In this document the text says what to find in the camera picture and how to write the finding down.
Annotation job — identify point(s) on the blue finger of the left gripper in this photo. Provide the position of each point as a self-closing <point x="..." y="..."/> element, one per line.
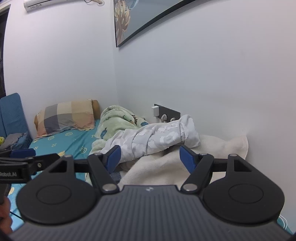
<point x="24" y="153"/>

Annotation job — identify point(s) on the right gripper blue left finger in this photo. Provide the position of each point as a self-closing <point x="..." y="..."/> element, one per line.
<point x="100" y="168"/>

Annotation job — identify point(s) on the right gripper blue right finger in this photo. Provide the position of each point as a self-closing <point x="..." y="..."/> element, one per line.
<point x="200" y="168"/>

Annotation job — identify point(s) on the white shirt garment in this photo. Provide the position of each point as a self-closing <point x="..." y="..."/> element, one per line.
<point x="154" y="138"/>

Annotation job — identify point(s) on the left hand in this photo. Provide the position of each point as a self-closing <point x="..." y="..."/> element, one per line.
<point x="6" y="220"/>

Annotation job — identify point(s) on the grey cloth on chair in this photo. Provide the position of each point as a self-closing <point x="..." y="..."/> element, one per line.
<point x="14" y="141"/>

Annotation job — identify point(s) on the yellow green plush toy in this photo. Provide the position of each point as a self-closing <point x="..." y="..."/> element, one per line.
<point x="2" y="139"/>

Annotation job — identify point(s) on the cream fleece blanket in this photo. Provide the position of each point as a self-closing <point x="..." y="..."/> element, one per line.
<point x="174" y="165"/>

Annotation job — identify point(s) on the teal patterned bed sheet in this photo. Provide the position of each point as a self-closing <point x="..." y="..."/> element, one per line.
<point x="72" y="142"/>

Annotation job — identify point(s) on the green fleece blanket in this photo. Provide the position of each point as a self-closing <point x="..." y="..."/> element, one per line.
<point x="113" y="119"/>

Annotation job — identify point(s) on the checkered pillow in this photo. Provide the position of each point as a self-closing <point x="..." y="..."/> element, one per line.
<point x="73" y="115"/>

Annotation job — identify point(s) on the white charger plug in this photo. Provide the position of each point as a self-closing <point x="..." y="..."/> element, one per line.
<point x="155" y="111"/>

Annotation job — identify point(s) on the black wall socket panel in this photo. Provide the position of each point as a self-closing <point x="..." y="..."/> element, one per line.
<point x="167" y="114"/>

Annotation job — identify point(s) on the framed wall poster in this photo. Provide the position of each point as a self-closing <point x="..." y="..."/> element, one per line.
<point x="131" y="17"/>

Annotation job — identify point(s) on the wall air conditioner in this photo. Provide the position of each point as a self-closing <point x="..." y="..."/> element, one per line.
<point x="37" y="4"/>

